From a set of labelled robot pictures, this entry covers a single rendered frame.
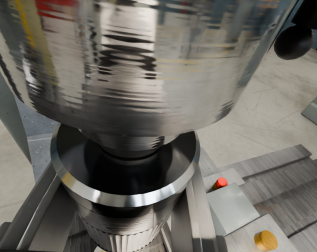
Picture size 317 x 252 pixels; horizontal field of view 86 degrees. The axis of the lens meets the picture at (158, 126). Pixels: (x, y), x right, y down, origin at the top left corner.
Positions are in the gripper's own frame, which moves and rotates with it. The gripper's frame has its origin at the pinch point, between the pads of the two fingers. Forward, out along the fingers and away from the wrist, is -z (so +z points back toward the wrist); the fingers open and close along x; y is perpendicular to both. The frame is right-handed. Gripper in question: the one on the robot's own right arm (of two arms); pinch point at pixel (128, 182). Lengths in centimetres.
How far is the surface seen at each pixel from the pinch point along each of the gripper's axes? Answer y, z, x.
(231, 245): 18.3, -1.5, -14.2
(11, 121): 27, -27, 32
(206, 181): 18.2, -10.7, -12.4
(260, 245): 17.4, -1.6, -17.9
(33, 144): 27.7, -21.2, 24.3
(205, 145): 121, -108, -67
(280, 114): 120, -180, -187
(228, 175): 18.2, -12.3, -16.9
